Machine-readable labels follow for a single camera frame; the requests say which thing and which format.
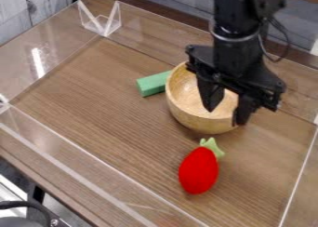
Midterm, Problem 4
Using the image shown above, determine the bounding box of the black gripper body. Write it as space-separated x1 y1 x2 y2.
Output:
186 36 288 111

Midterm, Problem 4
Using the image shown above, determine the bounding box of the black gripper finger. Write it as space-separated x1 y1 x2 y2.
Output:
234 94 260 126
197 74 225 113

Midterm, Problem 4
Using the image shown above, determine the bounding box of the red felt strawberry toy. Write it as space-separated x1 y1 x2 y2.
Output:
178 138 225 194

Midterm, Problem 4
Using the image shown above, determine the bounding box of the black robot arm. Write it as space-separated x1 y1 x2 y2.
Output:
186 0 288 126

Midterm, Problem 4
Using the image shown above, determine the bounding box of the wooden bowl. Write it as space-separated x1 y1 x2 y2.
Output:
166 62 240 135

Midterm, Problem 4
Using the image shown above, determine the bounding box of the green foam block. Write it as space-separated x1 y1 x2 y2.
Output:
137 71 172 98

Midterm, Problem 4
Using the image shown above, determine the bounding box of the black cable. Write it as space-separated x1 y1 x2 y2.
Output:
257 16 292 63

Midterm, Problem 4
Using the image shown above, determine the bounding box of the clear acrylic corner bracket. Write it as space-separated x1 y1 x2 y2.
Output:
78 1 122 37

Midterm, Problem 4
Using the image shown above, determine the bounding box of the black metal table bracket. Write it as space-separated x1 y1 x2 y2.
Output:
27 184 71 227

